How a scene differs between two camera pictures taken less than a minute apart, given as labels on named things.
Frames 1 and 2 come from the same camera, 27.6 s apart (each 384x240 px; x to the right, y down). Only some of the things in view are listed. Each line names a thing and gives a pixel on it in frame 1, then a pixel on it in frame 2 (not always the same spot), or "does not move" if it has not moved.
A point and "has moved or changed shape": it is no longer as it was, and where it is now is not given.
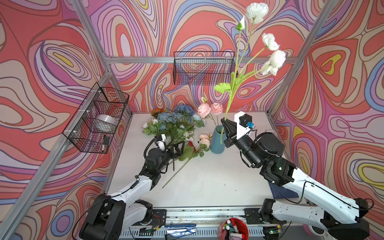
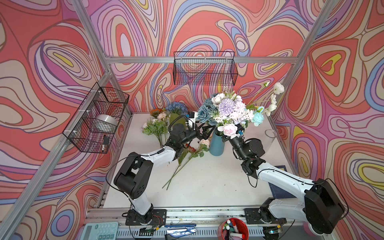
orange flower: (155, 112) does not move
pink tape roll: (310, 230) does not move
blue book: (281, 192) does not move
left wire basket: (92, 128) does not move
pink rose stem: (205, 110) has moved or changed shape
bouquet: (177, 125) -> (226, 108)
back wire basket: (203, 67) does not move
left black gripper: (172, 148) -> (202, 131)
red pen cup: (233, 229) does not move
